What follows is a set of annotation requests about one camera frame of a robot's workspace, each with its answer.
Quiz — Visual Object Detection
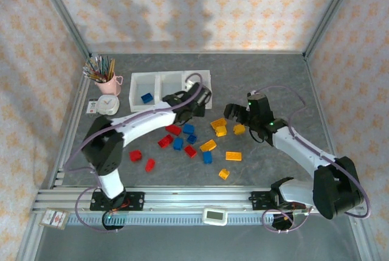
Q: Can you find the grey slotted cable duct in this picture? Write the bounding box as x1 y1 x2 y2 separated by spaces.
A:
65 214 274 227

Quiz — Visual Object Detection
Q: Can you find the red and white card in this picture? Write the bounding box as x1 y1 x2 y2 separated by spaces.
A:
38 208 70 230

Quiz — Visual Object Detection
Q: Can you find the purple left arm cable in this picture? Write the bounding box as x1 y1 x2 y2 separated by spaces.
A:
63 72 204 234

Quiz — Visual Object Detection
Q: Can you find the aluminium cross rail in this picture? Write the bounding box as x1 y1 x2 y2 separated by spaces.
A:
32 186 365 215

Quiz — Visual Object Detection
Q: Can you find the pink metal cup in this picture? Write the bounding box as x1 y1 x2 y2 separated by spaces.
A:
94 72 123 96

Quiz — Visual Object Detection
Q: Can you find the aluminium frame post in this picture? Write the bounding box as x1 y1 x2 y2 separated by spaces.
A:
303 0 364 61
32 0 92 58

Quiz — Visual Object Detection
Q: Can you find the bunch of coloured pencils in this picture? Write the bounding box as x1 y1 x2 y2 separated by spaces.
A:
82 55 117 83

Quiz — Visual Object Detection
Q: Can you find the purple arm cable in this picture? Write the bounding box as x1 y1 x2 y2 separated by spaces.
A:
63 72 204 234
250 85 371 234

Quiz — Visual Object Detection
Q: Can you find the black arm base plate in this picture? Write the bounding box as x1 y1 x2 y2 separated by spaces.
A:
250 190 276 212
90 190 146 212

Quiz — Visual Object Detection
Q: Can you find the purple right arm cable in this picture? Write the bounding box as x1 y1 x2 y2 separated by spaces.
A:
250 85 371 234

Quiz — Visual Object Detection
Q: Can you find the aluminium side rail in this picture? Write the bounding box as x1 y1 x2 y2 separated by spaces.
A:
303 54 377 261
16 54 92 261

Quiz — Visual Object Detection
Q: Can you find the small white clock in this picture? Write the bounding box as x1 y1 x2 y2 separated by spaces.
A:
96 94 120 116

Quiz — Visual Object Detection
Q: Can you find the white digital timer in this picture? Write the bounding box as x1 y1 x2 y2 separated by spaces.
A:
202 207 228 227

